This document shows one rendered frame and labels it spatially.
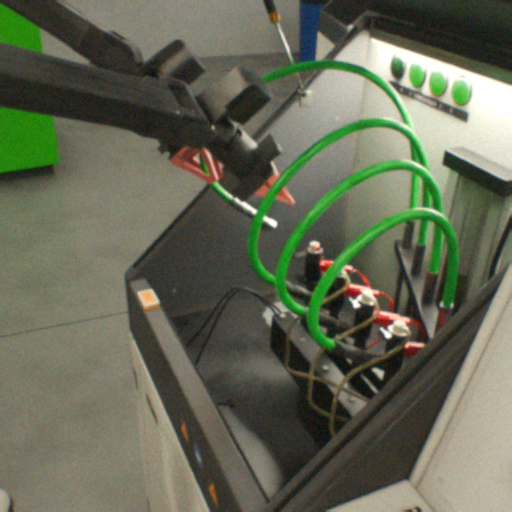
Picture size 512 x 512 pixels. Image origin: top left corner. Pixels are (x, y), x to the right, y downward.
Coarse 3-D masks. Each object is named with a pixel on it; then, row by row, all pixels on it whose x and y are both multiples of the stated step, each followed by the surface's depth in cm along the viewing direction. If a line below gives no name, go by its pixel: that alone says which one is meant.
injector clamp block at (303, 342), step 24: (288, 312) 113; (336, 336) 107; (312, 360) 101; (336, 360) 105; (312, 384) 101; (360, 384) 99; (336, 408) 94; (360, 408) 92; (312, 432) 105; (336, 432) 96
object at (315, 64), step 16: (304, 64) 93; (320, 64) 93; (336, 64) 93; (352, 64) 93; (272, 80) 94; (384, 80) 95; (400, 112) 98; (416, 160) 102; (416, 176) 103; (224, 192) 104; (416, 192) 105
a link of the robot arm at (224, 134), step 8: (224, 120) 85; (232, 120) 84; (216, 128) 84; (224, 128) 84; (232, 128) 85; (216, 136) 84; (224, 136) 85; (232, 136) 85; (208, 144) 85; (216, 144) 85; (224, 144) 85
